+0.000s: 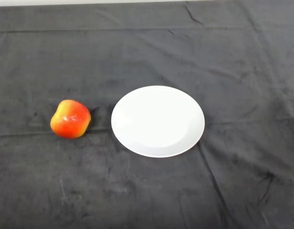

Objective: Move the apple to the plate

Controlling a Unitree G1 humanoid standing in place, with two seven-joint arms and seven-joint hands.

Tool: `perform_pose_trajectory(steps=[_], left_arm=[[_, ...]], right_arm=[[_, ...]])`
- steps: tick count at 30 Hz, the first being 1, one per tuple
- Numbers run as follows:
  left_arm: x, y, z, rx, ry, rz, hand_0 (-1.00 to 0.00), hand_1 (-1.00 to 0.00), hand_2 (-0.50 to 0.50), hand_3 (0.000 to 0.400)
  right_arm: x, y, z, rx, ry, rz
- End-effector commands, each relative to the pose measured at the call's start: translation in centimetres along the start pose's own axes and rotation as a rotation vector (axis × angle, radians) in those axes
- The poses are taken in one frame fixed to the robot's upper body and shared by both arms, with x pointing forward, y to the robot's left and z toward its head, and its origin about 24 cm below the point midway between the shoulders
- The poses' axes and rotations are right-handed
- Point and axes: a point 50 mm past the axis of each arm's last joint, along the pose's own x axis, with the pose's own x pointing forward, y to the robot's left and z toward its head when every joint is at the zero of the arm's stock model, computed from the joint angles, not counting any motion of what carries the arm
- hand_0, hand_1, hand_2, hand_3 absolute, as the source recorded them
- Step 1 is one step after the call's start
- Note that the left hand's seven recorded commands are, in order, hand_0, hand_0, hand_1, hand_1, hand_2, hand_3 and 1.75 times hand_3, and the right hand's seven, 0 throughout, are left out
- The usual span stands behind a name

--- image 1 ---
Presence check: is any red yellow apple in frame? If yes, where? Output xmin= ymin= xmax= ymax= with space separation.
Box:
xmin=50 ymin=99 xmax=92 ymax=139

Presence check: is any round white plate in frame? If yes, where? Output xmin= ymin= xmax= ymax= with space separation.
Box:
xmin=111 ymin=85 xmax=206 ymax=158

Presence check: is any black velvet cloth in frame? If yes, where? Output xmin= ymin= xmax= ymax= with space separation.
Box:
xmin=0 ymin=0 xmax=294 ymax=229

